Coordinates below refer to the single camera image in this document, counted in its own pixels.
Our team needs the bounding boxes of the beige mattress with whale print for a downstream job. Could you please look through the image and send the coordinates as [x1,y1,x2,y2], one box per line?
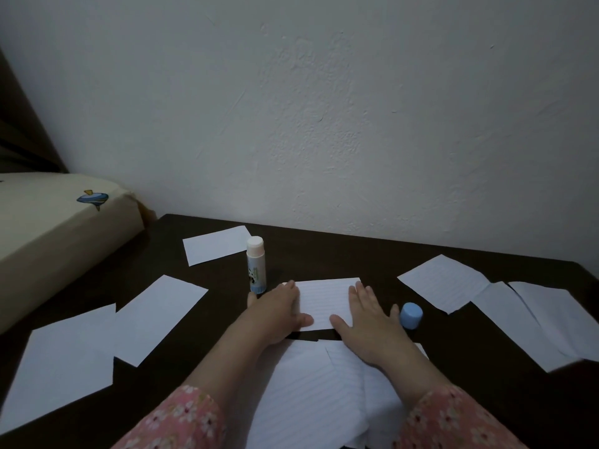
[0,172,145,335]

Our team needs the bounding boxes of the person's left hand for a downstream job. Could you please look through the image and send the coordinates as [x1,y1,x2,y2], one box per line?
[236,280,314,349]

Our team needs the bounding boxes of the person's left forearm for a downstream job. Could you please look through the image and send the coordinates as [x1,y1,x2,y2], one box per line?
[112,322,277,449]

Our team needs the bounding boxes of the white panda print glue stick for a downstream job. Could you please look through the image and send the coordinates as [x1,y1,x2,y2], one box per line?
[246,236,268,295]

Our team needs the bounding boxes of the dark brown curtain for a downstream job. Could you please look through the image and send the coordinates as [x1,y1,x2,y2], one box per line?
[0,49,69,175]

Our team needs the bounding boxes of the person's right hand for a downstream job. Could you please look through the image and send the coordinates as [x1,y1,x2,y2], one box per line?
[329,281,417,370]

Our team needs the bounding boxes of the blue glue stick cap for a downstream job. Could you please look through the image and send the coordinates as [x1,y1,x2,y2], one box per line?
[400,302,424,331]

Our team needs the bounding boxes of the white paper sheets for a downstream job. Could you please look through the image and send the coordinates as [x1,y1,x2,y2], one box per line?
[0,224,599,435]

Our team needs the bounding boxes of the person's right forearm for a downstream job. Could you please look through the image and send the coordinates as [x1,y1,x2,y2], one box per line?
[381,348,530,449]

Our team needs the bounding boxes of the single lined paper sheet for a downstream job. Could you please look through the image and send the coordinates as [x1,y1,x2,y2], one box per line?
[243,340,371,449]
[325,340,429,449]
[283,277,361,332]

